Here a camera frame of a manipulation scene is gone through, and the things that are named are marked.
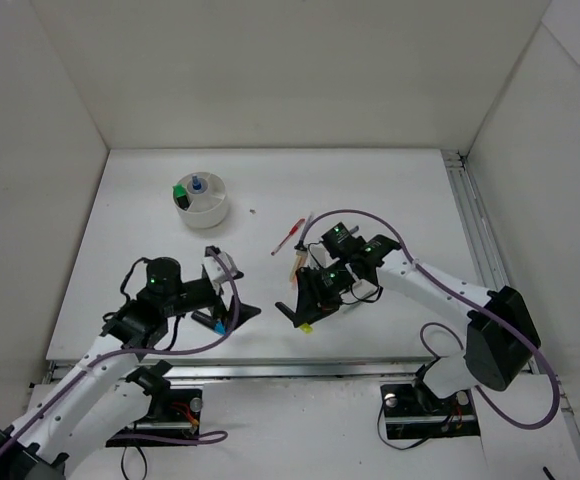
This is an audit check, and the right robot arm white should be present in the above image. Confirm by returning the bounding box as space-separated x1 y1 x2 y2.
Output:
275 224 540 412

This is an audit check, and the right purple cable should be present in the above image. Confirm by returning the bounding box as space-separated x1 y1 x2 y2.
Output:
297 208 557 430

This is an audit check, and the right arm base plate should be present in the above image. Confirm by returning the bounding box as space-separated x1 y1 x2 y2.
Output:
378 383 481 449

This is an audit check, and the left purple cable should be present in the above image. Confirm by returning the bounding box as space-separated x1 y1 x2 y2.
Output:
0 252 244 480

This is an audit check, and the white round desk organizer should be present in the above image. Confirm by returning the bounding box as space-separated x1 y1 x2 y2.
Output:
173 172 230 229

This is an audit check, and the red gel pen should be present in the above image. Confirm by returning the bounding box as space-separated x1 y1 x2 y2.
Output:
270 218 306 256

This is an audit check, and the aluminium rail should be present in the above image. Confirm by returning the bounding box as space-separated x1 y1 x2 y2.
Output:
44 355 536 384
441 150 580 465

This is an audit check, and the aluminium rail front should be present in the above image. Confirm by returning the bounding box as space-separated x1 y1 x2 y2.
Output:
44 355 536 384

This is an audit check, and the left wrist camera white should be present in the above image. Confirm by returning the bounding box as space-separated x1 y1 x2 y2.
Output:
203 252 238 285

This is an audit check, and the small glue bottle blue cap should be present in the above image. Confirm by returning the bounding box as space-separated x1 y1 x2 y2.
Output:
189 174 207 194

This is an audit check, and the aluminium rail right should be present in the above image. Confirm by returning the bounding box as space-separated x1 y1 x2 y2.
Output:
441 150 580 465

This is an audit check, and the purple cable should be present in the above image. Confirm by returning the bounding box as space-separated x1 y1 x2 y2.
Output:
297 208 557 430
0 252 244 480

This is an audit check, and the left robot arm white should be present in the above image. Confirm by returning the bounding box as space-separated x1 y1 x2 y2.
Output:
0 246 261 479

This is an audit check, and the black highlighter yellow cap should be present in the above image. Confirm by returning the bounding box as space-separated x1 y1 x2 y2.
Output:
299 324 313 334

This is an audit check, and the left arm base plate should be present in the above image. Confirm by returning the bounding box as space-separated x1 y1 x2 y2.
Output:
105 385 203 448

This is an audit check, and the black highlighter blue cap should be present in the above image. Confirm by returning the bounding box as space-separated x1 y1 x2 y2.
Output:
191 311 226 336

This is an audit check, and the yellow highlighter stick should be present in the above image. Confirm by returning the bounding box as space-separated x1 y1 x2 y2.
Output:
289 251 306 284

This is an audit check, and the black highlighter green cap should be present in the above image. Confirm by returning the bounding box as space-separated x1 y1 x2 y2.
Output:
173 184 190 211

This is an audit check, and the orange highlighter stick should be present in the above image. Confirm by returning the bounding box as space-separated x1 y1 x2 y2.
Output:
290 252 306 289

